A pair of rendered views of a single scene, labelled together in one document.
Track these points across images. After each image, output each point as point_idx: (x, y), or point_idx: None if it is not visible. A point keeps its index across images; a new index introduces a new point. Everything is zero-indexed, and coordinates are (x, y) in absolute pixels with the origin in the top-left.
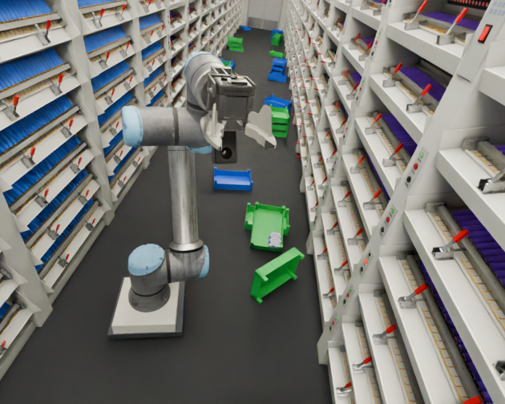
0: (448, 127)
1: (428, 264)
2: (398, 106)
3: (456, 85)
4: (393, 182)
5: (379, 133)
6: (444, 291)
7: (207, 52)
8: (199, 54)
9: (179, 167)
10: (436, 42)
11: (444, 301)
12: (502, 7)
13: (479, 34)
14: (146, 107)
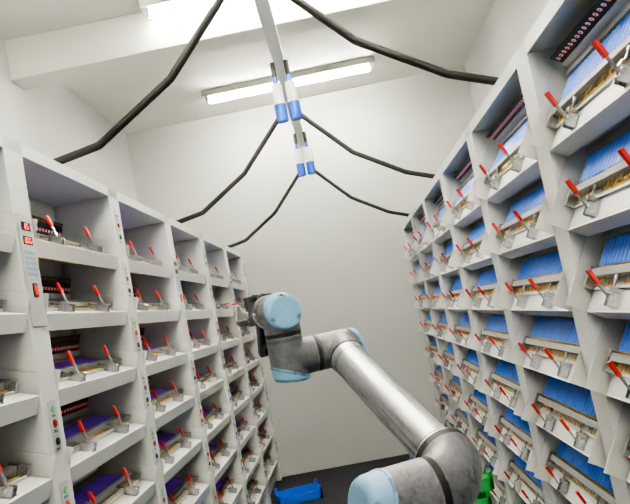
0: (52, 367)
1: (97, 460)
2: None
3: (37, 335)
4: (36, 483)
5: None
6: (109, 449)
7: (277, 293)
8: (283, 292)
9: None
10: None
11: (109, 456)
12: (34, 271)
13: (32, 291)
14: (335, 330)
